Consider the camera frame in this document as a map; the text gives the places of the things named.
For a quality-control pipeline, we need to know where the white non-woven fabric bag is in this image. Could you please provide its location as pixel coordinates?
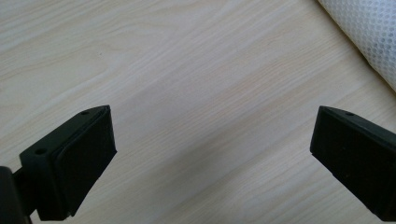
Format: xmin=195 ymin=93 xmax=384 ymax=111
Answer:
xmin=317 ymin=0 xmax=396 ymax=93

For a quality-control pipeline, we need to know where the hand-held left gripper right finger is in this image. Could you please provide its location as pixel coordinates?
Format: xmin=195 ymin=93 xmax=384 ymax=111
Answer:
xmin=309 ymin=105 xmax=396 ymax=222

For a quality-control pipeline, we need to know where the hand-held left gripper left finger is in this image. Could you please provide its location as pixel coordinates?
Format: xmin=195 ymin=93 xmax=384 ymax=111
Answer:
xmin=12 ymin=105 xmax=118 ymax=222

